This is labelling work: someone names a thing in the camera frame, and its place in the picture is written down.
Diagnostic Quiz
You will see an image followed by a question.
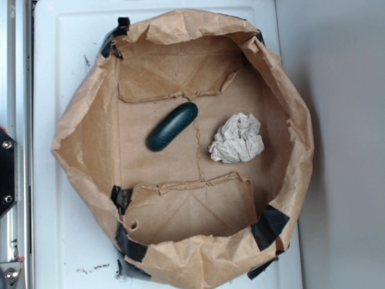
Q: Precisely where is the dark green plastic pickle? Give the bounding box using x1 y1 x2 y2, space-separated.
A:
146 102 199 152

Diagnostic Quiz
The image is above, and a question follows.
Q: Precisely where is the brown paper bag tray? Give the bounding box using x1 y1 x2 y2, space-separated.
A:
52 9 314 288

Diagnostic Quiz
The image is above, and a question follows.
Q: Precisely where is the crumpled white paper ball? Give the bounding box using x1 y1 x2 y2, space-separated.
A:
208 113 265 164

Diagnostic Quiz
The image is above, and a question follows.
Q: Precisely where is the white plastic board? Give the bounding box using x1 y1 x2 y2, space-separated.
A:
32 0 304 289

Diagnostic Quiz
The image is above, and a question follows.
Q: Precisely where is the aluminium frame rail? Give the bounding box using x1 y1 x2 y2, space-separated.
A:
1 1 34 288

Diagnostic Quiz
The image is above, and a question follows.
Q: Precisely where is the black mounting bracket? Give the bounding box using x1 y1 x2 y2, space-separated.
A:
0 127 17 219

